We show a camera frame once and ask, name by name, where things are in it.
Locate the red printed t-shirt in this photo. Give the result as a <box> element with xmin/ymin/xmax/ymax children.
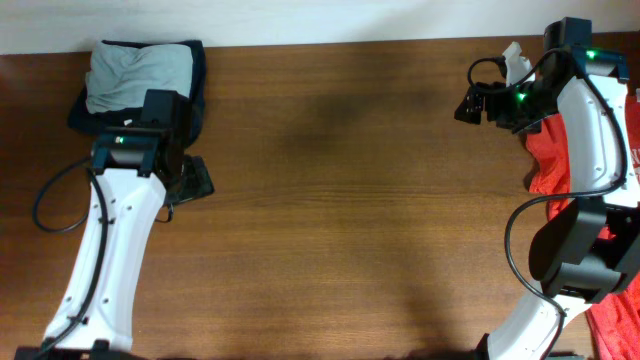
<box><xmin>525</xmin><ymin>114</ymin><xmax>639</xmax><ymax>360</ymax></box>

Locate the light grey-green t-shirt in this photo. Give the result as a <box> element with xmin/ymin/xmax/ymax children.
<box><xmin>85</xmin><ymin>43</ymin><xmax>193</xmax><ymax>114</ymax></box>

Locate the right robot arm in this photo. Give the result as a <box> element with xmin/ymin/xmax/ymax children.
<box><xmin>454</xmin><ymin>17</ymin><xmax>639</xmax><ymax>359</ymax></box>

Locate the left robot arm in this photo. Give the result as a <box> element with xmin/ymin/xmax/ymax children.
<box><xmin>15</xmin><ymin>90</ymin><xmax>214</xmax><ymax>359</ymax></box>

